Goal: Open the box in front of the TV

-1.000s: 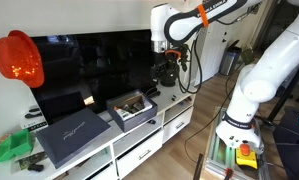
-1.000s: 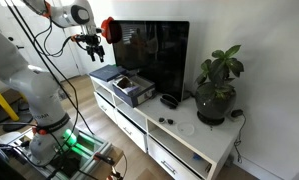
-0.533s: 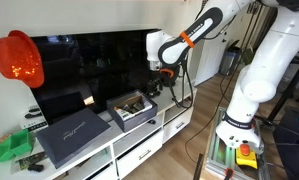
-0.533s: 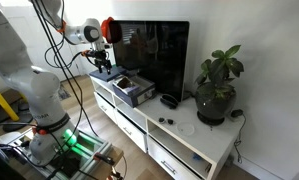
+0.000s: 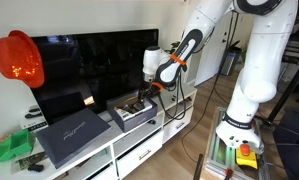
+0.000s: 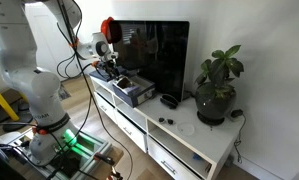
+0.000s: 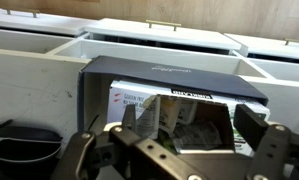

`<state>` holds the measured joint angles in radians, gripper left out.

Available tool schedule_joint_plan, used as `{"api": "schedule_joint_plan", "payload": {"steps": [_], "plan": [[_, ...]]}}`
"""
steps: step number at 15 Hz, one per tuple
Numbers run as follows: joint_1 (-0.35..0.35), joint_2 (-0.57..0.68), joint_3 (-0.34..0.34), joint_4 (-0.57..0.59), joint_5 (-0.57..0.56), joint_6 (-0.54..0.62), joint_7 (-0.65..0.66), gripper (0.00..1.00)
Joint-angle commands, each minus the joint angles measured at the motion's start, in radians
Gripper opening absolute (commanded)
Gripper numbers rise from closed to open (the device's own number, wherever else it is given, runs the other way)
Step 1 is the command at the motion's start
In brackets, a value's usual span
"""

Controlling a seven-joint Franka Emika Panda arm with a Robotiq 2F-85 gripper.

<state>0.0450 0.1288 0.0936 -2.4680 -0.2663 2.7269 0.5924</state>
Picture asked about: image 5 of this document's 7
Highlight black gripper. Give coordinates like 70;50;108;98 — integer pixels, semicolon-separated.
137;79;155;106

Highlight dark blue cardboard box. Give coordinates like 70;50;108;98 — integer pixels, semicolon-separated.
106;89;159;134

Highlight yellow emergency stop box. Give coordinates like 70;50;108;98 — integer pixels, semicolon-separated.
235;142;259;170

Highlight white TV cabinet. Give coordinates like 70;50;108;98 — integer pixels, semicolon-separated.
0;83;198;180

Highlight black flat screen TV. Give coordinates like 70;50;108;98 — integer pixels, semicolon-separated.
28;28;160;126

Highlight green leafy plant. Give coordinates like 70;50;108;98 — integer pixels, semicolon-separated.
170;40;182;54

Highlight white room door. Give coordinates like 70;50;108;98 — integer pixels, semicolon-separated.
192;12;247;87

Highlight grey trash bin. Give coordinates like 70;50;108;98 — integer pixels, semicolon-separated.
220;46;242;77

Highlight small black gadget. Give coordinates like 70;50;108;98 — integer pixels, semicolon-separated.
27;163;45;173

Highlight green plastic tray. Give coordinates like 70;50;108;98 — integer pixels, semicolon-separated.
0;128;35;164

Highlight printed paper sheet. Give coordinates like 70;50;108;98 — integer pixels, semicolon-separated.
10;151;48;174

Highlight black tripod stand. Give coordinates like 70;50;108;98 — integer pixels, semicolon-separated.
264;56;299;125

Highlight black metal rack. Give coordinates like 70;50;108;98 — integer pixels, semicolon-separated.
282;18;299;65

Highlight white drawer with handle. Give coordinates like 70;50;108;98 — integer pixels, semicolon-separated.
162;106;194;144
116;129;164;179

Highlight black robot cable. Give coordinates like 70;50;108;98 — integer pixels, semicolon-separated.
181;12;240;164

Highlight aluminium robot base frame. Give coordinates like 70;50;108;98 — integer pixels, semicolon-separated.
202;106;271;180

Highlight red handled clamp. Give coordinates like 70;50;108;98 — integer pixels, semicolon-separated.
224;167;235;180

